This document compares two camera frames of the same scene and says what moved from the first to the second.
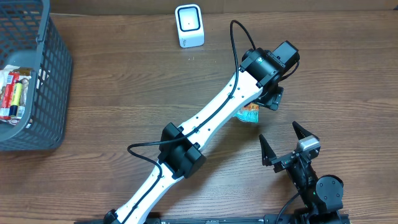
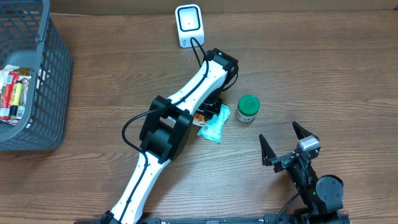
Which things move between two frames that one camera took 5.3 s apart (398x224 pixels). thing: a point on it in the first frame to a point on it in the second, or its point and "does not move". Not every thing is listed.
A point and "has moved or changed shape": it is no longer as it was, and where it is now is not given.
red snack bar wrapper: x=12 y=77 does not move
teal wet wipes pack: x=252 y=116 has moved or changed shape
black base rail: x=300 y=218 does not move
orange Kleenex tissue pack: x=250 y=107 has moved or changed shape
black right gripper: x=288 y=160 does not move
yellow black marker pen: x=17 y=96 does not move
